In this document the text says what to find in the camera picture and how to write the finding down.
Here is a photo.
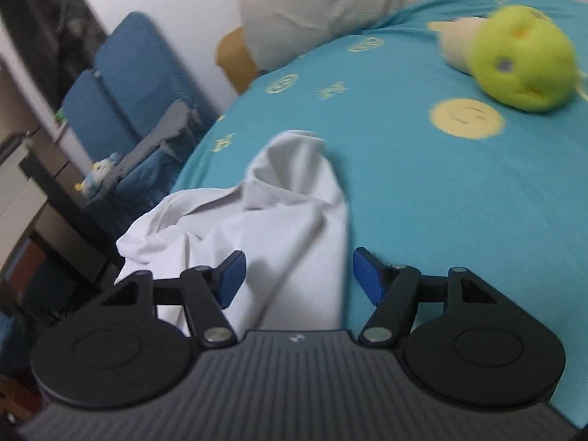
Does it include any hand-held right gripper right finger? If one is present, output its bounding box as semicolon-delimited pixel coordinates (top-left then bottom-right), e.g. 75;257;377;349
353;248;502;345

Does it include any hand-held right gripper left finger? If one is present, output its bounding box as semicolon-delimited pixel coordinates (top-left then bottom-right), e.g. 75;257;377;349
96;250;246;345

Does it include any white t-shirt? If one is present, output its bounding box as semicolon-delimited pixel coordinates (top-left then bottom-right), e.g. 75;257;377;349
115;129;351;337

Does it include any bed with teal printed sheet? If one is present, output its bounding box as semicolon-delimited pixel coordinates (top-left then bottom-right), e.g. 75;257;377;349
172;0;588;429

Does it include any grey cloth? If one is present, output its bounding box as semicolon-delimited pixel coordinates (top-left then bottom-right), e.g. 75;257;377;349
103;100;204;194

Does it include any small white blue plush toy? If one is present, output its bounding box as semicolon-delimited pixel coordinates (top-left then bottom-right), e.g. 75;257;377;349
75;153;123;196

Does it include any yellow bed headboard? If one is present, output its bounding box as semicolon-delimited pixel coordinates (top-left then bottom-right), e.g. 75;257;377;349
216;28;262;95

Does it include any green plush toy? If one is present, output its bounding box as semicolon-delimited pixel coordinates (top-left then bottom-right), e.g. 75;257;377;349
427;4;580;113

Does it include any grey pillow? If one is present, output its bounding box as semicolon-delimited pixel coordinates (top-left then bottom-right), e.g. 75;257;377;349
236;0;484;72

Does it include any dark window with grille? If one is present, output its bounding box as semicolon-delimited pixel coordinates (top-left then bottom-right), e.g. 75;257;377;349
0;0;112;98

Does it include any white table with dark frame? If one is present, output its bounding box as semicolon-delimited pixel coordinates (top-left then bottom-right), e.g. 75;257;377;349
0;133;122;288

